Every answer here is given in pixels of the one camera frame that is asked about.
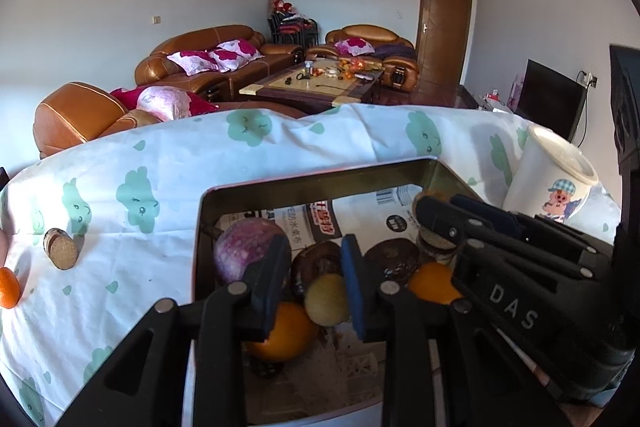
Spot cartoon print paper cup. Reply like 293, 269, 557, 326
502, 125, 599, 224

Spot red blanket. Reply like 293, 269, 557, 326
110, 87, 218, 114

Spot black television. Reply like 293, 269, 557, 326
515, 59, 587, 142

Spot wooden coffee table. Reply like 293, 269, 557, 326
239, 58, 386, 112

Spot cloud print tablecloth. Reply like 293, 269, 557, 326
0, 103, 626, 427

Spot tan longan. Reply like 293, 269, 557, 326
305, 273, 352, 327

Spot small mandarin orange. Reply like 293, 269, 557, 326
0, 267, 22, 309

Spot purple passion fruit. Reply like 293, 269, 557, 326
214, 218, 292, 285

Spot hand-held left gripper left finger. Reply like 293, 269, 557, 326
55, 234, 293, 427

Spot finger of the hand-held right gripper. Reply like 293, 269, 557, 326
414, 194, 616, 280
450, 193, 538, 233

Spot pink tin box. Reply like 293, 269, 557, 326
182, 155, 506, 427

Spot pale pink pillow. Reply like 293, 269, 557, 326
136, 87, 193, 122

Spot rice cake sandwich cookie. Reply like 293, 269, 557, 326
417, 227, 458, 265

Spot stacked dark chairs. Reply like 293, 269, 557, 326
267, 12, 319, 48

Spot brown striped snack roll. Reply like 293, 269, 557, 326
43, 229, 81, 270

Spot purple blanket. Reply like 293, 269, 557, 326
372, 44, 417, 62

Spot brown wooden door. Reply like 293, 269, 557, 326
416, 0, 474, 88

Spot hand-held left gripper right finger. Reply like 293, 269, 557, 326
340, 234, 573, 427

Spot brown leather three-seat sofa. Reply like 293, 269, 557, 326
134, 25, 306, 102

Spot chocolate pastry front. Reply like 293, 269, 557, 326
291, 241, 346, 298

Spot brown leather armchair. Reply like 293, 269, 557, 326
306, 25, 421, 92

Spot pink floral cushion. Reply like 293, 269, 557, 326
166, 51, 221, 75
334, 38, 376, 56
207, 39, 264, 72

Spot dark chocolate cake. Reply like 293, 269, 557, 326
364, 239, 421, 283

